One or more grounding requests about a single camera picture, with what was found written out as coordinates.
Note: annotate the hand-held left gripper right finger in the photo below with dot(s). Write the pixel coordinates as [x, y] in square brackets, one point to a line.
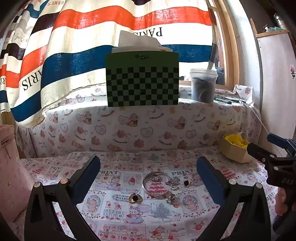
[209, 179]

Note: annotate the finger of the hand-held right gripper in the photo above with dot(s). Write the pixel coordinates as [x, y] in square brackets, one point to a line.
[276, 138]
[257, 150]

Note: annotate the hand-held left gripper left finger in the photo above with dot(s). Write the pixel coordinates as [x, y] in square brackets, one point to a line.
[86, 179]

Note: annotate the black stone earring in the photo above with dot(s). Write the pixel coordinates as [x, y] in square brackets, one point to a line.
[186, 183]

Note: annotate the octagonal wooden box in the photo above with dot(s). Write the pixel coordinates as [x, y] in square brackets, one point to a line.
[233, 151]

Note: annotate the small silver charm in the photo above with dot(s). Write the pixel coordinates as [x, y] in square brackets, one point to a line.
[171, 198]

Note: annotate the gold heart brooch black stone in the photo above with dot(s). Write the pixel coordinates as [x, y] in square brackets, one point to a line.
[135, 198]

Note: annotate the silver bangle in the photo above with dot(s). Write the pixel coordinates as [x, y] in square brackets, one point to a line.
[156, 184]

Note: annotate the person's right hand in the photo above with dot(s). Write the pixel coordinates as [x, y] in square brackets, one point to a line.
[281, 201]

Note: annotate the yellow cloth lining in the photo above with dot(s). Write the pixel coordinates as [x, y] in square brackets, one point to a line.
[235, 139]

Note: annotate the white cabinet panel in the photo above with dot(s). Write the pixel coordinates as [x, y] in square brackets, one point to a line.
[277, 88]

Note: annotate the black pen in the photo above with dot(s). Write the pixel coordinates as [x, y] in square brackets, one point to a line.
[235, 100]

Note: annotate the green pen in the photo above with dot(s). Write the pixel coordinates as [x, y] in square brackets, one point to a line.
[222, 99]

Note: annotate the cartoon sticker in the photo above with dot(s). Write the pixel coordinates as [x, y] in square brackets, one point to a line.
[293, 71]

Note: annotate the bear print cloth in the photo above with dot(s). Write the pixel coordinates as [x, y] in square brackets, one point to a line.
[143, 139]

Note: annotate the pink bag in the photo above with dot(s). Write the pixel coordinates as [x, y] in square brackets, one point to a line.
[10, 176]

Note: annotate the clear plastic tub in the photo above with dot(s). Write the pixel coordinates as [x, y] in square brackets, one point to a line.
[203, 85]

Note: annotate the paint brush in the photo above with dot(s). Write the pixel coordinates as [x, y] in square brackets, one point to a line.
[212, 58]

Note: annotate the striped blanket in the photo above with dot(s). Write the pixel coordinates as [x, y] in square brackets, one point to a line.
[81, 58]

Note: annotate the white paper sheet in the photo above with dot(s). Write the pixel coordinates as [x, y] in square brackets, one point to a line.
[136, 41]

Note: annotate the wooden window frame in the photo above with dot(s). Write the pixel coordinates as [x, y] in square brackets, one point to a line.
[229, 46]

